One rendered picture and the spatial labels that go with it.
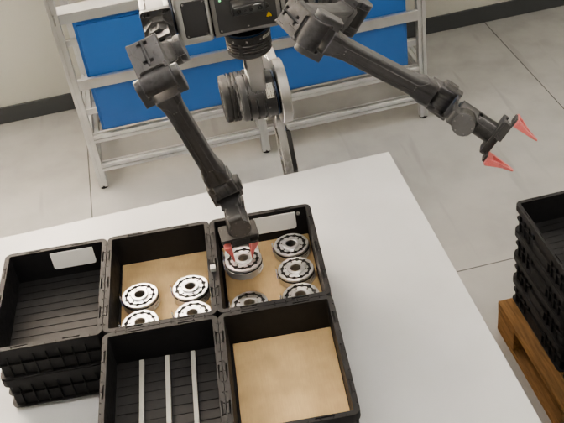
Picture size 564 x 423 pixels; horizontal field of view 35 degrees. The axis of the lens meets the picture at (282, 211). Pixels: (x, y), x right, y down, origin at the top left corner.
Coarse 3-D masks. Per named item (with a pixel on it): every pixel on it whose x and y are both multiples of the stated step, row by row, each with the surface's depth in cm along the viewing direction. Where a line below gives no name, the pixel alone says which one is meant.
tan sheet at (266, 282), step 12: (264, 252) 265; (312, 252) 263; (264, 264) 261; (276, 264) 260; (228, 276) 259; (264, 276) 257; (276, 276) 256; (228, 288) 255; (240, 288) 254; (252, 288) 253; (264, 288) 253; (276, 288) 252
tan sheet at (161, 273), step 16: (176, 256) 269; (192, 256) 268; (128, 272) 265; (144, 272) 264; (160, 272) 264; (176, 272) 263; (192, 272) 262; (160, 288) 258; (160, 304) 253; (176, 304) 252; (208, 304) 250
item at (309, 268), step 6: (288, 258) 257; (294, 258) 256; (300, 258) 256; (306, 258) 256; (282, 264) 255; (288, 264) 255; (306, 264) 254; (312, 264) 253; (282, 270) 253; (306, 270) 252; (312, 270) 251; (282, 276) 251; (288, 276) 251; (294, 276) 250; (300, 276) 251; (306, 276) 250; (294, 282) 249
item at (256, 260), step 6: (234, 252) 250; (240, 252) 250; (258, 252) 249; (228, 258) 248; (252, 258) 247; (258, 258) 247; (228, 264) 246; (234, 264) 246; (240, 264) 246; (246, 264) 246; (252, 264) 246; (258, 264) 246; (234, 270) 244; (240, 270) 244; (246, 270) 244
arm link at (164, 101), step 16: (176, 64) 204; (176, 80) 204; (144, 96) 204; (160, 96) 207; (176, 96) 206; (176, 112) 209; (176, 128) 212; (192, 128) 213; (192, 144) 216; (208, 144) 222; (208, 160) 221; (208, 176) 225; (224, 176) 226; (224, 192) 230
